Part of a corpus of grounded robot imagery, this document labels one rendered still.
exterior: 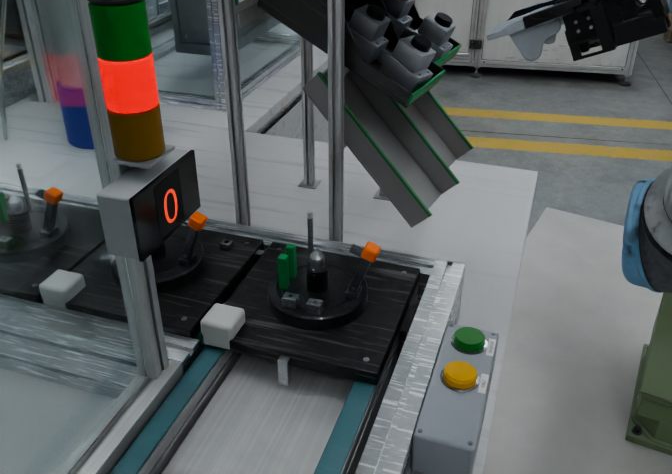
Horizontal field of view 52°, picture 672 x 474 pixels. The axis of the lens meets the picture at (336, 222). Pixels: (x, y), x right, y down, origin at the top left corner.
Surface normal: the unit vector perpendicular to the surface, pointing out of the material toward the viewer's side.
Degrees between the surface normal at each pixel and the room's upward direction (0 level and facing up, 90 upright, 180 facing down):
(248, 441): 0
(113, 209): 90
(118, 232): 90
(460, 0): 90
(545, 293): 0
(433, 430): 0
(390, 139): 45
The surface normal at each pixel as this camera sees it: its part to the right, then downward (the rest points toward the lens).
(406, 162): 0.62, -0.44
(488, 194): 0.00, -0.86
